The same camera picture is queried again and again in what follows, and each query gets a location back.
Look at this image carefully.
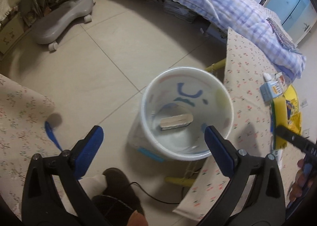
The yellow green sponge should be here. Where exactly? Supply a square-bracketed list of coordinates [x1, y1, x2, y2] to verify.
[271, 96, 288, 150]

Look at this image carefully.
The yellow paper bowl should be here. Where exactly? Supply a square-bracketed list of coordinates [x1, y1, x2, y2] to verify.
[284, 84, 299, 115]

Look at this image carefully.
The light blue tissue pack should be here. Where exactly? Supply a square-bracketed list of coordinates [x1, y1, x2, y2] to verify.
[260, 76, 288, 102]

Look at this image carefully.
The white plastic bottle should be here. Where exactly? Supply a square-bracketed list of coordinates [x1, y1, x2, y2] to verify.
[263, 72, 283, 82]

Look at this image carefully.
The yellow snack bag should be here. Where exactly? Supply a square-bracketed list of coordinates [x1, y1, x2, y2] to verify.
[286, 99, 302, 135]

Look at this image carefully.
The white cartoon trash bin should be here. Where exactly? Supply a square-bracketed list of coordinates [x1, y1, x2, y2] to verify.
[128, 66, 234, 162]

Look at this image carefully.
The person's right hand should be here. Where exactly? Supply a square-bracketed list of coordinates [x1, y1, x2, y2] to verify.
[289, 159, 315, 203]

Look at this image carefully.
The person's left hand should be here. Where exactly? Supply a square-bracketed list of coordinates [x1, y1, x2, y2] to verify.
[127, 210, 148, 226]

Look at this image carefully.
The blue plastic strip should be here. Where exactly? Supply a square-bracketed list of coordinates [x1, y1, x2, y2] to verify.
[45, 121, 63, 151]

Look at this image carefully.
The brown slipper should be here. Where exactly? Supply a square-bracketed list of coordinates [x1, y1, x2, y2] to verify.
[92, 167, 145, 225]

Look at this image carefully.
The folded striped cloth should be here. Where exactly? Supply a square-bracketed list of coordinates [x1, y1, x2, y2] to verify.
[266, 17, 300, 54]

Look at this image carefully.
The purple checked duvet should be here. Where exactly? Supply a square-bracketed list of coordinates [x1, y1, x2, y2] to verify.
[101, 0, 307, 79]

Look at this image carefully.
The cardboard box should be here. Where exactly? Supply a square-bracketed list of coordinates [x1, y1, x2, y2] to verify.
[0, 13, 29, 59]

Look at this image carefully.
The grey swivel chair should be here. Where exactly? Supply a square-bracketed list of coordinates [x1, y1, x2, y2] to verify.
[31, 0, 94, 52]

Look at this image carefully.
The wall socket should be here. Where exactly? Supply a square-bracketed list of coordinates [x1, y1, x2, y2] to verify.
[300, 99, 308, 108]

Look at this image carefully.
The black cable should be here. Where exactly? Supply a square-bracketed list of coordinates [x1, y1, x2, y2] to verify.
[128, 181, 189, 205]

